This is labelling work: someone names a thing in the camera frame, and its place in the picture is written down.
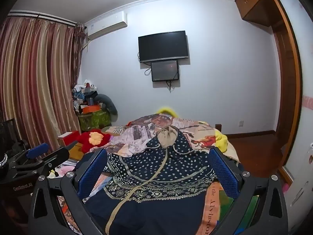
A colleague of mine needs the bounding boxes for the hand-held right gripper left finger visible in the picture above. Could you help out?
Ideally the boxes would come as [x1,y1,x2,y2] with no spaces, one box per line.
[28,148,108,235]

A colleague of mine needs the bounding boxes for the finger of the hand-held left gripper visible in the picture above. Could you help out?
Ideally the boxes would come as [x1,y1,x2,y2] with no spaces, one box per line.
[37,147,70,174]
[26,143,49,159]

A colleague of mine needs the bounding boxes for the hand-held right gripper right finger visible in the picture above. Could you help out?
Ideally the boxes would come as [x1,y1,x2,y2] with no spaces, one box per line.
[208,146,289,235]

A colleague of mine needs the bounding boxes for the navy patterned hoodie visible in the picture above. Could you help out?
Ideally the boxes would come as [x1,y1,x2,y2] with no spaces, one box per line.
[85,127,236,235]

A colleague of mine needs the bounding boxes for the pink plastic item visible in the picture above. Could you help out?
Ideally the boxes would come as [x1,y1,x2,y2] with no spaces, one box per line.
[60,165,76,177]

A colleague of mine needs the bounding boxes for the red and white box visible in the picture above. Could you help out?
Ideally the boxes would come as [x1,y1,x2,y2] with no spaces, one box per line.
[58,132,80,147]

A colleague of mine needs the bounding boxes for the red plush toy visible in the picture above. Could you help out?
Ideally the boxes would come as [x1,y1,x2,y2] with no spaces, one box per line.
[76,128,110,154]

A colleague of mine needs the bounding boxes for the black chair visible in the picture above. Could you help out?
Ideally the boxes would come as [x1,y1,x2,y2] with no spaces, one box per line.
[0,119,19,152]

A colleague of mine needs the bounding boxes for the printed blanket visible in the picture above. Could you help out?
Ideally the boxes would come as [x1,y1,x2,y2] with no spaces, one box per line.
[59,114,243,235]

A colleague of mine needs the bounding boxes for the orange box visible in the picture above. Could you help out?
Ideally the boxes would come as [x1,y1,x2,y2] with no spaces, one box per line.
[82,105,101,114]

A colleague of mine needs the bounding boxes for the pile of household clutter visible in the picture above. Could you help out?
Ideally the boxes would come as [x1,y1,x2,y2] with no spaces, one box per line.
[72,80,98,111]

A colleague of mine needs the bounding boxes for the grey plush cushion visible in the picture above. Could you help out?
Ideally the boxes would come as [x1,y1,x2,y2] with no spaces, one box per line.
[94,94,118,115]

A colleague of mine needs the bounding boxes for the striped red gold curtain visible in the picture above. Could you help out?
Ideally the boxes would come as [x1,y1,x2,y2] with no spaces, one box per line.
[0,17,86,152]

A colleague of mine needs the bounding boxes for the small black monitor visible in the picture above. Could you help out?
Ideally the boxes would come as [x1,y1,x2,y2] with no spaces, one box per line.
[151,60,179,82]

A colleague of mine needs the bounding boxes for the curtain rod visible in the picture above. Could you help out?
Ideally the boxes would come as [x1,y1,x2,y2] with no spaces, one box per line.
[7,10,85,26]

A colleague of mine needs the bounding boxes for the large black television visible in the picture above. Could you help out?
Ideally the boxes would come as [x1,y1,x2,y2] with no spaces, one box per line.
[138,31,189,63]

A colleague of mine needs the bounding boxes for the white air conditioner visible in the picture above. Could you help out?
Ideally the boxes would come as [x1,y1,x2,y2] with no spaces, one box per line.
[84,12,128,41]

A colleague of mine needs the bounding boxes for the white wardrobe door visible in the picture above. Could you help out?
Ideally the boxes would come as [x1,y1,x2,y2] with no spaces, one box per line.
[276,0,313,226]

